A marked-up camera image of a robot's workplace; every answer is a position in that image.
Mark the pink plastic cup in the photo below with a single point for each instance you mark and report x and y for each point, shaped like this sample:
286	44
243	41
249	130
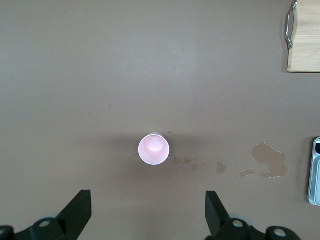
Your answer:
153	150

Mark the wooden cutting board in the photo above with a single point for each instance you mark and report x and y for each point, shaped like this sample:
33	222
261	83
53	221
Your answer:
307	37

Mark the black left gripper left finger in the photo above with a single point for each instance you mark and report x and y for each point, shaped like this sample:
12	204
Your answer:
72	215

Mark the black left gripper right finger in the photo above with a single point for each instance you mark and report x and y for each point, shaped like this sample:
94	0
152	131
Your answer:
217	220

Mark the silver digital kitchen scale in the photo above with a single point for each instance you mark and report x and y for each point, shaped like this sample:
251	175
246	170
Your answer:
315	180

